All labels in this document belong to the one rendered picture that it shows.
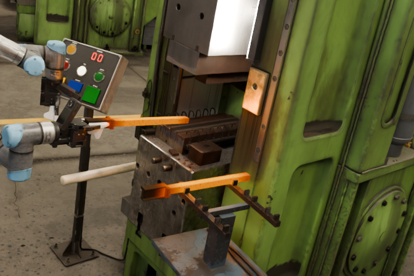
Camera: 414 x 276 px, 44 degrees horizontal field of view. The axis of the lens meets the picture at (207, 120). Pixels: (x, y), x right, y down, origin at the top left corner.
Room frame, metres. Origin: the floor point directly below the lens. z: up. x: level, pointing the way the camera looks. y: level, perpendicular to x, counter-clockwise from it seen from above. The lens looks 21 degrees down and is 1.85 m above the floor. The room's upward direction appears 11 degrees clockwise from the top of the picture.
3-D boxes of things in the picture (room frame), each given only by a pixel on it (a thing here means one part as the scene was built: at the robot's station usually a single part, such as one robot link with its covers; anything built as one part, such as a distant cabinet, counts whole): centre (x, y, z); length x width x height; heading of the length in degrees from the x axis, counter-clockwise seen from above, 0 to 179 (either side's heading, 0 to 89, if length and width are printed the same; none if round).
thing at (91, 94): (2.27, 0.55, 1.01); 0.07 x 0.05 x 0.07; 69
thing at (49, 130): (1.54, 0.51, 1.12); 0.08 x 0.05 x 0.08; 44
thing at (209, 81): (2.24, -0.05, 1.24); 0.30 x 0.07 x 0.06; 134
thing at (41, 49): (1.99, 0.74, 1.23); 0.11 x 0.11 x 0.08; 27
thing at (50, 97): (2.04, 0.67, 1.07); 0.09 x 0.08 x 0.12; 109
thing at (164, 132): (2.23, 0.00, 0.96); 0.42 x 0.20 x 0.09; 134
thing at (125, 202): (2.42, 0.32, 0.36); 0.09 x 0.07 x 0.12; 44
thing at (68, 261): (2.42, 0.60, 0.05); 0.22 x 0.22 x 0.09; 44
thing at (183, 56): (2.23, 0.00, 1.32); 0.42 x 0.20 x 0.10; 134
